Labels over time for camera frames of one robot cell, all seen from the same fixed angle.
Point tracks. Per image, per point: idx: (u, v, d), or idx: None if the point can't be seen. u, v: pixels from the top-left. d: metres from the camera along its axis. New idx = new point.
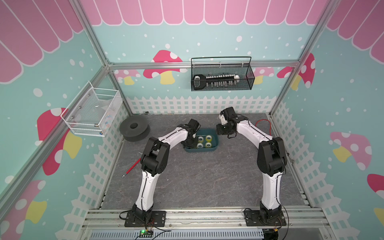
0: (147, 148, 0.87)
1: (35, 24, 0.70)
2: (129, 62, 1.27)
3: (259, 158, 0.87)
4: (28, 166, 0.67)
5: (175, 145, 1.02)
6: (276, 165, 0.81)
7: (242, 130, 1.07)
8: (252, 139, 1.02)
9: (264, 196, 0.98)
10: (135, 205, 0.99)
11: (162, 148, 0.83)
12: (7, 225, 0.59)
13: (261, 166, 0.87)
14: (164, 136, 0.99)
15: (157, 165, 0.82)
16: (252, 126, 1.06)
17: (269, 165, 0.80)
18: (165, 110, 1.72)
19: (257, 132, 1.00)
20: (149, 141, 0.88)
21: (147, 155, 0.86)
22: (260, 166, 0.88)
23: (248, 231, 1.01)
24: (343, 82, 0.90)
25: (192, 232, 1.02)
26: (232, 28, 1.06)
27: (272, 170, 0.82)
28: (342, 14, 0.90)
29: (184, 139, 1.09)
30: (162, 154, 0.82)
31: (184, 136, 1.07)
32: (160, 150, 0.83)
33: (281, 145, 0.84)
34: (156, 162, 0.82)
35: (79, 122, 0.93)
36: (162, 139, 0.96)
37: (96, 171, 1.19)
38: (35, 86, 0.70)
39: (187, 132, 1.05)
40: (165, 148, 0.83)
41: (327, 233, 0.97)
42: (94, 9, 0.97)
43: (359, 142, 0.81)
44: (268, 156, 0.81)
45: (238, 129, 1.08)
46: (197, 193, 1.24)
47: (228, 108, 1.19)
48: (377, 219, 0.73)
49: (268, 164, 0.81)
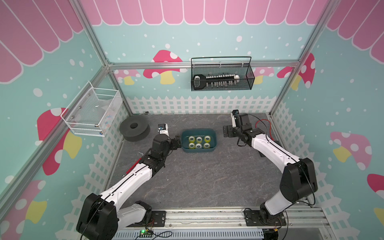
0: (84, 212, 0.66)
1: (35, 24, 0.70)
2: (129, 62, 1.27)
3: (283, 182, 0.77)
4: (29, 165, 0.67)
5: (131, 193, 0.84)
6: (304, 192, 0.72)
7: (260, 145, 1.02)
8: (272, 157, 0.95)
9: (271, 201, 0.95)
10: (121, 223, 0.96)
11: (103, 211, 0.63)
12: (7, 225, 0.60)
13: (286, 192, 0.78)
14: (111, 189, 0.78)
15: (99, 234, 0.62)
16: (271, 143, 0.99)
17: (297, 192, 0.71)
18: (165, 111, 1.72)
19: (278, 151, 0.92)
20: (88, 201, 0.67)
21: (87, 221, 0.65)
22: (283, 190, 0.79)
23: (248, 231, 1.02)
24: (343, 82, 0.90)
25: (192, 232, 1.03)
26: (232, 28, 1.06)
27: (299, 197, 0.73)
28: (342, 14, 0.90)
29: (148, 180, 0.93)
30: (102, 220, 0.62)
31: (147, 176, 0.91)
32: (101, 215, 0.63)
33: (311, 170, 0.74)
34: (97, 231, 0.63)
35: (79, 122, 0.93)
36: (108, 194, 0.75)
37: (96, 171, 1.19)
38: (35, 86, 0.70)
39: (151, 170, 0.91)
40: (107, 212, 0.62)
41: (327, 233, 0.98)
42: (94, 9, 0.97)
43: (359, 142, 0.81)
44: (295, 180, 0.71)
45: (254, 144, 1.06)
46: (197, 192, 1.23)
47: (241, 116, 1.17)
48: (377, 219, 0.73)
49: (296, 192, 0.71)
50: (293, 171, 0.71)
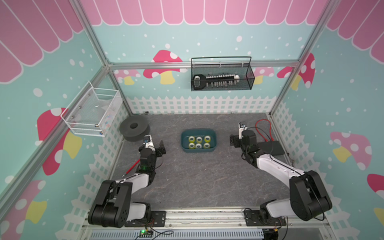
0: (101, 197, 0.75)
1: (35, 24, 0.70)
2: (129, 62, 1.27)
3: (293, 199, 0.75)
4: (29, 165, 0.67)
5: (136, 189, 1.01)
6: (316, 209, 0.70)
7: (265, 165, 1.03)
8: (277, 174, 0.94)
9: (274, 204, 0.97)
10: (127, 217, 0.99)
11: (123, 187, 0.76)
12: (7, 225, 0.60)
13: (298, 210, 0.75)
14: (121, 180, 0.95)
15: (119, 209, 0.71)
16: (275, 161, 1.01)
17: (308, 209, 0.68)
18: (165, 111, 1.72)
19: (282, 167, 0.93)
20: (103, 187, 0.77)
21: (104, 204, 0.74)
22: (295, 208, 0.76)
23: (248, 231, 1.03)
24: (342, 82, 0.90)
25: (192, 232, 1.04)
26: (232, 28, 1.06)
27: (312, 215, 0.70)
28: (342, 14, 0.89)
29: (145, 186, 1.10)
30: (124, 193, 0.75)
31: (145, 181, 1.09)
32: (121, 191, 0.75)
33: (318, 183, 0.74)
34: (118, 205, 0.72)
35: (79, 122, 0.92)
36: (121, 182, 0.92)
37: (96, 171, 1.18)
38: (35, 86, 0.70)
39: (148, 176, 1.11)
40: (127, 185, 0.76)
41: (327, 233, 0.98)
42: (94, 9, 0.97)
43: (359, 142, 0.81)
44: (304, 195, 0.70)
45: (260, 165, 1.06)
46: (197, 193, 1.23)
47: (249, 136, 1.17)
48: (377, 219, 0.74)
49: (307, 209, 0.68)
50: (299, 185, 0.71)
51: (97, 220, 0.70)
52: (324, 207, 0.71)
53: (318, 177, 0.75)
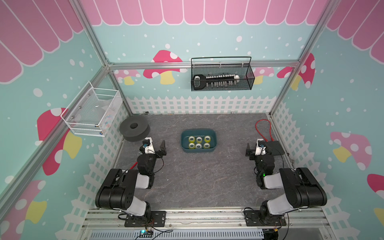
0: (108, 180, 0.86)
1: (35, 25, 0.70)
2: (129, 62, 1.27)
3: (286, 191, 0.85)
4: (28, 166, 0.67)
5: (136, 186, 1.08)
6: (307, 194, 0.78)
7: (270, 182, 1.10)
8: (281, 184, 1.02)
9: (273, 201, 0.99)
10: (128, 214, 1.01)
11: (130, 172, 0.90)
12: (7, 225, 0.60)
13: (290, 199, 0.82)
14: None
15: (126, 189, 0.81)
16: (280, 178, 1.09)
17: (299, 194, 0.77)
18: (165, 111, 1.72)
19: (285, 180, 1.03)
20: (111, 173, 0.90)
21: (111, 186, 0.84)
22: (288, 201, 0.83)
23: (248, 231, 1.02)
24: (343, 82, 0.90)
25: (192, 232, 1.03)
26: (232, 28, 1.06)
27: (304, 203, 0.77)
28: (342, 14, 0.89)
29: (145, 187, 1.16)
30: (130, 177, 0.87)
31: (145, 184, 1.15)
32: (128, 175, 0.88)
33: (308, 175, 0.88)
34: (125, 186, 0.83)
35: (79, 122, 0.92)
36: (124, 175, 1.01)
37: (96, 171, 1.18)
38: (35, 86, 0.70)
39: (147, 178, 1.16)
40: (134, 169, 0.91)
41: (327, 233, 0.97)
42: (94, 9, 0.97)
43: (359, 142, 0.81)
44: (291, 178, 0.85)
45: (266, 183, 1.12)
46: (197, 193, 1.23)
47: (268, 165, 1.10)
48: (377, 219, 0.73)
49: (297, 193, 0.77)
50: (287, 171, 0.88)
51: (105, 202, 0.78)
52: (318, 200, 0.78)
53: (308, 171, 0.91)
